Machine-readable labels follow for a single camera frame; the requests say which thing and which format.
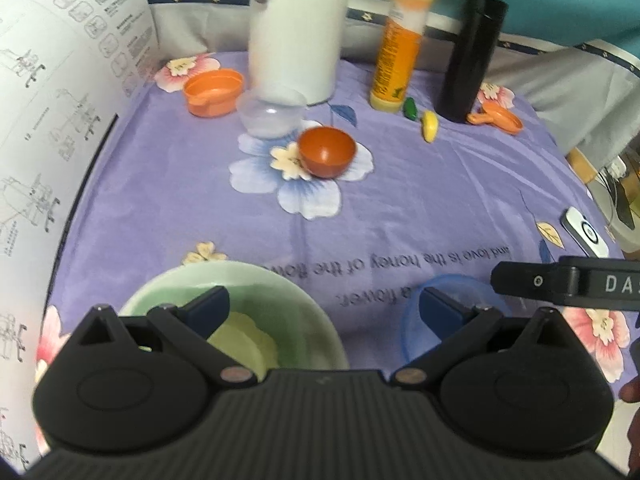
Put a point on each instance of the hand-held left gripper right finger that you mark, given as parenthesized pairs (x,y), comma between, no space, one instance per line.
(436,311)

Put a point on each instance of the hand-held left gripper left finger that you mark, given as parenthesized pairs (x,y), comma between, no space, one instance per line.
(210,306)

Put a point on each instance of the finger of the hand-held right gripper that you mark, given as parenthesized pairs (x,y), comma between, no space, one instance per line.
(530,280)

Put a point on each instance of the blue transparent bowl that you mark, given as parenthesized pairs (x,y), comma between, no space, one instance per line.
(410,326)

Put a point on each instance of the yellow flower-shaped plate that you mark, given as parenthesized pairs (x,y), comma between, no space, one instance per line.
(245,341)

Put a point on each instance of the light green bowl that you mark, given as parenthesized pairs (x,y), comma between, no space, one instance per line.
(300,310)

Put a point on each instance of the person's right hand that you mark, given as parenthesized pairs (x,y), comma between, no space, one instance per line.
(631,392)

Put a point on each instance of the white power bank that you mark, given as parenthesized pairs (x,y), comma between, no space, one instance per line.
(575,222)

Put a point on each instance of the grey round side table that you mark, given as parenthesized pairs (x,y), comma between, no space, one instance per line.
(617,210)

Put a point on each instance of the purple floral cloth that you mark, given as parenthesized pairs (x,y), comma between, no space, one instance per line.
(200,210)

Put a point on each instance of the tan box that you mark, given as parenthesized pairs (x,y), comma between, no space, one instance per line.
(582,165)

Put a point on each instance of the orange toy pan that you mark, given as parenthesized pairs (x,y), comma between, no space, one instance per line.
(505,120)

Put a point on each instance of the yellow toy pepper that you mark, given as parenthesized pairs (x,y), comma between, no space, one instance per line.
(430,127)

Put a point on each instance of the brown orange bowl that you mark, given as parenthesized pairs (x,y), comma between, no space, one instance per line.
(327,152)

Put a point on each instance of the clear plastic bowl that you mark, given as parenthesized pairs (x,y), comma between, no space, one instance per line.
(270,119)

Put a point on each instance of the green toy pepper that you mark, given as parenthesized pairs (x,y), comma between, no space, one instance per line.
(411,109)

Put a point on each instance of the black thermos flask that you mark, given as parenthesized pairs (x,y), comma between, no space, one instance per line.
(467,60)

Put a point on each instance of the printed instruction sheet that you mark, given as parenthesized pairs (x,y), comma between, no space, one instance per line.
(50,110)

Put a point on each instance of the yellow orange plastic bottle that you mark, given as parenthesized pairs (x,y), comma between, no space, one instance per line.
(400,60)

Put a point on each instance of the white thermos jug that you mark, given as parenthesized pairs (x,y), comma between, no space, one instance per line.
(300,35)

